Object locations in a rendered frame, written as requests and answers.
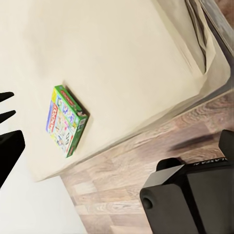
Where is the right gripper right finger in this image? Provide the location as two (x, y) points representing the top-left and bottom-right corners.
(218, 129), (234, 169)

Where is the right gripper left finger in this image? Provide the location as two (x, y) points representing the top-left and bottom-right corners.
(0, 130), (25, 188)

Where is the board game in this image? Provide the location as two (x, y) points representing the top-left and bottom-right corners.
(45, 85), (88, 158)

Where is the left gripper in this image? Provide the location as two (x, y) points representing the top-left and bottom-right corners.
(0, 92), (16, 124)

